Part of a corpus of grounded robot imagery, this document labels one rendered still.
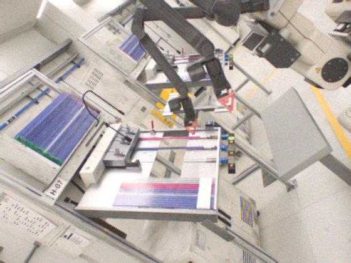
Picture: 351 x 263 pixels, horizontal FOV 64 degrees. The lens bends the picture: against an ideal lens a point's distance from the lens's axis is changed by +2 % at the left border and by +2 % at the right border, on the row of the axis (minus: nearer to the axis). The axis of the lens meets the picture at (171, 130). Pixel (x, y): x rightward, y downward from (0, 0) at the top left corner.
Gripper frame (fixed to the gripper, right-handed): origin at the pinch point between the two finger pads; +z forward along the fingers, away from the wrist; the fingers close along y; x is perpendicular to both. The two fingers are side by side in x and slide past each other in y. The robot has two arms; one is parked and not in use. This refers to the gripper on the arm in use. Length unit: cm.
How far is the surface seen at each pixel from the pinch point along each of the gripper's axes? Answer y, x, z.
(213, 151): 2.9, 8.2, 15.8
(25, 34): -251, -279, -44
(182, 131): -18.6, -13.3, 13.4
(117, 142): 0, -51, 2
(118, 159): 17.4, -44.0, 3.0
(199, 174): 22.6, 1.9, 14.9
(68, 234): 50, -72, 25
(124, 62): -106, -76, -15
